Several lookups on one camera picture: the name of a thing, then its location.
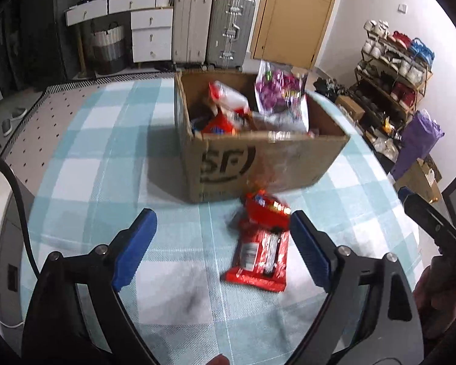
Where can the person's left hand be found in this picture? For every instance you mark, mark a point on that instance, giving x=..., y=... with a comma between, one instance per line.
x=218, y=360

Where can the white red noodle packet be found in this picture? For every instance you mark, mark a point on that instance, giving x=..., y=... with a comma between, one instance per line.
x=228, y=97

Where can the small cardboard box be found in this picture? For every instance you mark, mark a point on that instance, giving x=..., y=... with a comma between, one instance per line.
x=350, y=107

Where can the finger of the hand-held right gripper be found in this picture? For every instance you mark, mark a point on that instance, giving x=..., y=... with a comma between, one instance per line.
x=425, y=216

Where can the white suitcase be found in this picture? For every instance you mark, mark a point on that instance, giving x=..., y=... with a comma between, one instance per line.
x=192, y=26

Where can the wall light switch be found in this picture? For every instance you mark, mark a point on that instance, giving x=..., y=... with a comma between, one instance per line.
x=402, y=8

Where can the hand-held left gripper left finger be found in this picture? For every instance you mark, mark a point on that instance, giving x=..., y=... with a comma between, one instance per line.
x=136, y=247

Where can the white drawer desk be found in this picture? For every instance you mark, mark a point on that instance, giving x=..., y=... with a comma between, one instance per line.
x=152, y=34

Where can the striped laundry basket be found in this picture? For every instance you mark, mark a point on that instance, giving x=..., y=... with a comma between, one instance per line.
x=108, y=49

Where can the shoe rack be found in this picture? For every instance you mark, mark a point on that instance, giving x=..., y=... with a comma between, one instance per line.
x=395, y=72

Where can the small red snack bag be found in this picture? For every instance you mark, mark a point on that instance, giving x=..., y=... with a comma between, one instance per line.
x=266, y=209

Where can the person's right hand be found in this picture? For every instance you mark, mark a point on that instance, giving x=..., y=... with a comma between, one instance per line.
x=437, y=308

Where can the wooden door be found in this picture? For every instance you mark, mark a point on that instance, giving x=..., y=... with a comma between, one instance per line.
x=296, y=15

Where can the pile of black shoes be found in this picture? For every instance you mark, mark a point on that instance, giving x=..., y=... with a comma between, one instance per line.
x=330, y=88

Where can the blue white checkered tablecloth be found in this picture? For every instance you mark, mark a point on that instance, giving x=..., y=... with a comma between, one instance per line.
x=98, y=159

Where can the fried noodle packet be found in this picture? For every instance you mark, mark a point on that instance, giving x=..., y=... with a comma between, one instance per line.
x=277, y=123

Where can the grey slipper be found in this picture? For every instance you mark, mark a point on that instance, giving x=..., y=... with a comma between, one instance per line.
x=7, y=126
x=19, y=113

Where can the brown cardboard box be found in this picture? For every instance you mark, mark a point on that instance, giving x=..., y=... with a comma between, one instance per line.
x=228, y=167

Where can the silver suitcase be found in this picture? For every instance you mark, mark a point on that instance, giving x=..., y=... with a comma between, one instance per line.
x=230, y=30

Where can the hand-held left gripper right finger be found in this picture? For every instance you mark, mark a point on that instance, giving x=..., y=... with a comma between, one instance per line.
x=307, y=251

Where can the white dotted floor mat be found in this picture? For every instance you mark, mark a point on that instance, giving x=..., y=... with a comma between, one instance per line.
x=60, y=102

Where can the purple plastic bag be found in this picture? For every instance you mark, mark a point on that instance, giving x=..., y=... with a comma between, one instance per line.
x=418, y=140

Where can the red triangular chip bag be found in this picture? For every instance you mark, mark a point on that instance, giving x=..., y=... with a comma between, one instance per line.
x=220, y=126

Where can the red wafer pack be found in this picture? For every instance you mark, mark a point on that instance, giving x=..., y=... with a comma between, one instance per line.
x=258, y=262

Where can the open cardboard box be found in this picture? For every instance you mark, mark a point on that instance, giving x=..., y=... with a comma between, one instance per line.
x=418, y=180

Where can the black refrigerator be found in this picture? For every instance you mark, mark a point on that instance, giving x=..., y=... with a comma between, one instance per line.
x=41, y=34

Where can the purple snack bag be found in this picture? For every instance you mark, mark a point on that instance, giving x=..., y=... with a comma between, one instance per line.
x=277, y=91

